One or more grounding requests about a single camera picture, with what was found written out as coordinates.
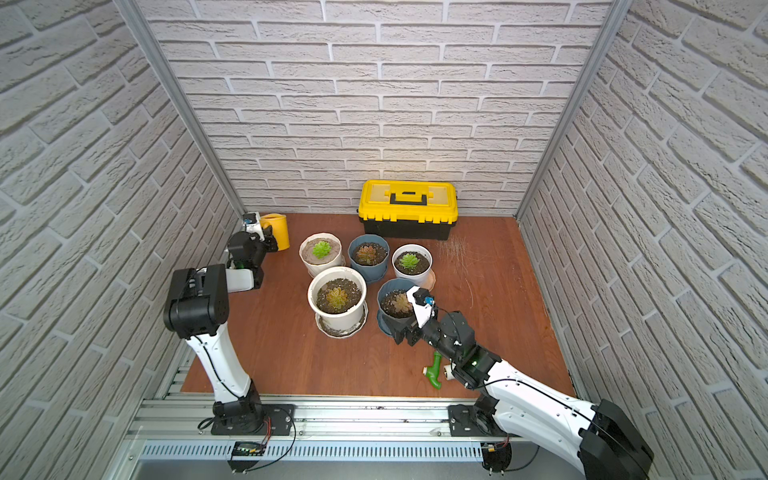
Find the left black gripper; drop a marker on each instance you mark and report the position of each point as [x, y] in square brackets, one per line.
[265, 238]

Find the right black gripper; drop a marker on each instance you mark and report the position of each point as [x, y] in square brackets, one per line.
[400, 334]

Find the blue-grey plant pot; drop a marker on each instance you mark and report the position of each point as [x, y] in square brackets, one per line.
[389, 286]
[371, 274]

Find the yellow watering can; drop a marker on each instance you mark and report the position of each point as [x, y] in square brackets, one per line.
[279, 228]

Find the cream faceted pot clay soil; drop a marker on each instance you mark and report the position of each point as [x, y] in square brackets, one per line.
[315, 266]

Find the small white ribbed pot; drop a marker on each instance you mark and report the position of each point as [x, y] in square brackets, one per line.
[424, 267]

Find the large white round pot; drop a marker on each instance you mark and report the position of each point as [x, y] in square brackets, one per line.
[356, 288]

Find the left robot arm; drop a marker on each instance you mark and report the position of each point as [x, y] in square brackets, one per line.
[197, 310]

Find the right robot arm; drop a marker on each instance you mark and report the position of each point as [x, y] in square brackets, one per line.
[599, 440]

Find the pink-green succulent front blue pot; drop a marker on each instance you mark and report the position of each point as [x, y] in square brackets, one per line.
[397, 305]

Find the bright green succulent cream pot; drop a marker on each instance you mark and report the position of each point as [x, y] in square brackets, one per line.
[321, 249]

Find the green succulent small white pot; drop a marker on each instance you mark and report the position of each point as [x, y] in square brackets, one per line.
[409, 261]

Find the yellow-green succulent large pot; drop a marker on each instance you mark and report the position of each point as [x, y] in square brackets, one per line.
[333, 300]

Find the reddish succulent back blue pot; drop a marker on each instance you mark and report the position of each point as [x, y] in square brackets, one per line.
[369, 254]

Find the peach saucer under small pot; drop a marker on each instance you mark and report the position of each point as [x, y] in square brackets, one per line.
[429, 281]

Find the white saucer large pot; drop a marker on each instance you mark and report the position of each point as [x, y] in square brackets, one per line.
[338, 334]

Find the yellow black toolbox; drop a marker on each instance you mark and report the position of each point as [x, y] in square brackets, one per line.
[408, 209]

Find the left small controller board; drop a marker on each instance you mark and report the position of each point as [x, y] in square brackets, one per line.
[245, 456]

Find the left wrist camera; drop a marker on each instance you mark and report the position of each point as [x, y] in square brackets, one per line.
[252, 225]

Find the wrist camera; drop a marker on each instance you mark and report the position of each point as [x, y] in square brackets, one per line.
[423, 304]
[252, 225]

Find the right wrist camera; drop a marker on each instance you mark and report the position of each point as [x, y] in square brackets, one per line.
[423, 304]

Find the green hose nozzle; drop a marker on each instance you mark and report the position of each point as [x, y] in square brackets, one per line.
[432, 372]

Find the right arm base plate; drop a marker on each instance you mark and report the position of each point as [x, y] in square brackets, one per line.
[470, 421]

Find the aluminium front rail frame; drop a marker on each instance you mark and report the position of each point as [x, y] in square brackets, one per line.
[324, 429]

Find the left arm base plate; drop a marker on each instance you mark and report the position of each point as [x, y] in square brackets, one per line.
[237, 418]

